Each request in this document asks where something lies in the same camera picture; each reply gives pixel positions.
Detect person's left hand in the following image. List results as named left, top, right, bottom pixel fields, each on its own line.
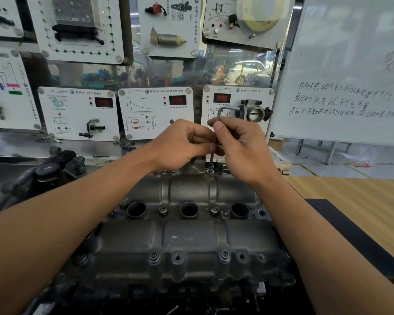
left=151, top=119, right=220, bottom=175

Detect person's right hand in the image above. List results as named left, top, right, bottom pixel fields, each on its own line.
left=207, top=116, right=279, bottom=188

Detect silver hex key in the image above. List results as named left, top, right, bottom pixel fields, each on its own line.
left=207, top=106, right=242, bottom=171

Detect grey metal engine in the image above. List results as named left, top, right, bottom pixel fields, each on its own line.
left=0, top=146, right=296, bottom=305

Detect person's left forearm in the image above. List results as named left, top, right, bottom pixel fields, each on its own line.
left=0, top=150, right=165, bottom=315

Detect person's right forearm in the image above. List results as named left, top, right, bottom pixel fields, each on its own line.
left=254, top=175, right=394, bottom=315

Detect white panel curve graph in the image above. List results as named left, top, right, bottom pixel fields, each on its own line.
left=118, top=87, right=193, bottom=140

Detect black throttle body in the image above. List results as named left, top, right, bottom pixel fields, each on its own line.
left=239, top=99, right=273, bottom=123

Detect white panel throttle body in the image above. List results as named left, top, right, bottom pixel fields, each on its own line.
left=201, top=85, right=276, bottom=135

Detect white panel black lever sensor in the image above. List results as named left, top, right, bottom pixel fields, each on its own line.
left=38, top=87, right=120, bottom=142

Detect crumpled white plastic bag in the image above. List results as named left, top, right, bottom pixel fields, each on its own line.
left=340, top=154, right=372, bottom=168

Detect white panel brass filter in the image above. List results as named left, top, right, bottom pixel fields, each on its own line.
left=137, top=0, right=201, bottom=59

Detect white panel control module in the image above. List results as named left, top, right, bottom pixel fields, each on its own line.
left=26, top=0, right=124, bottom=64

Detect yellow blue disc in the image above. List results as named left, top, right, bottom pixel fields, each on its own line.
left=236, top=0, right=286, bottom=34

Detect white panel yellow disc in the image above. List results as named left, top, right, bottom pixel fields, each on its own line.
left=202, top=0, right=296, bottom=49

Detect large whiteboard on stand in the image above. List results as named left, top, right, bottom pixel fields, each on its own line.
left=268, top=0, right=394, bottom=165

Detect white sensor training panel board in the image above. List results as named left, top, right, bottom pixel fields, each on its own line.
left=0, top=0, right=293, bottom=214

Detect white panel green red labels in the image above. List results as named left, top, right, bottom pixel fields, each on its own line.
left=0, top=47, right=42, bottom=130

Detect clear cased control module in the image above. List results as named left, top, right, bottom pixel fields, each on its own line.
left=51, top=0, right=106, bottom=46

